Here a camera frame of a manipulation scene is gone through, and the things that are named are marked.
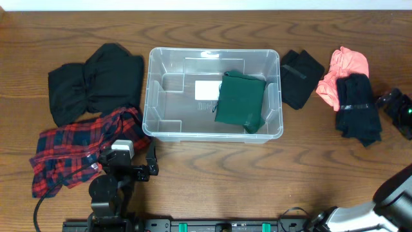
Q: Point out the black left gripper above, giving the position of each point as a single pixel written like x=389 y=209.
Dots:
x=138 y=171

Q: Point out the large black folded garment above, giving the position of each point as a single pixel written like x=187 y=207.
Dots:
x=111 y=78

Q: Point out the salmon pink garment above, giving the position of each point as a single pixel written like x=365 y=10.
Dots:
x=343 y=62

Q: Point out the black cloth with strap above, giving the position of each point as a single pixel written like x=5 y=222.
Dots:
x=300 y=74

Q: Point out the clear plastic storage bin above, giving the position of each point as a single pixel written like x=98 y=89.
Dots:
x=182 y=91

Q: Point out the dark green folded cloth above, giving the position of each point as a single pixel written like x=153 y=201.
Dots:
x=240 y=101

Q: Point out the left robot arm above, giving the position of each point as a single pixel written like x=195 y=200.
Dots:
x=111 y=192

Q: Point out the black mounting rail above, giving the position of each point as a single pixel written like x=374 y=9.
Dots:
x=166 y=225

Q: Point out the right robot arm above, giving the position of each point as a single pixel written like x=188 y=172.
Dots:
x=390 y=209

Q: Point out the red navy plaid shirt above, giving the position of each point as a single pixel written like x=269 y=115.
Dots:
x=63 y=150

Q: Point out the black cloth with band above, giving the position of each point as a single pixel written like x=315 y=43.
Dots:
x=357 y=116

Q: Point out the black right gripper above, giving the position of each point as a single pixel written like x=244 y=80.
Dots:
x=402 y=100

